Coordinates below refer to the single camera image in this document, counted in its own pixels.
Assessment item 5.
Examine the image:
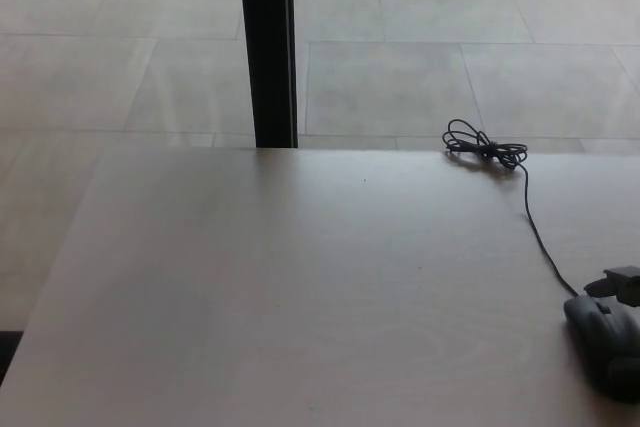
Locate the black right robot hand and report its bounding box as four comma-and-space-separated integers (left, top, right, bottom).
583, 265, 640, 391

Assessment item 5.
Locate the black computer mouse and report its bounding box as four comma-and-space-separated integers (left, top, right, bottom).
563, 294, 640, 404

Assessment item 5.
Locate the black vertical post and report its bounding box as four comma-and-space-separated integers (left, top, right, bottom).
237, 0, 300, 149

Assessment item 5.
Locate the black mouse cable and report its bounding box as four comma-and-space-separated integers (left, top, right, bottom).
441, 118, 581, 297

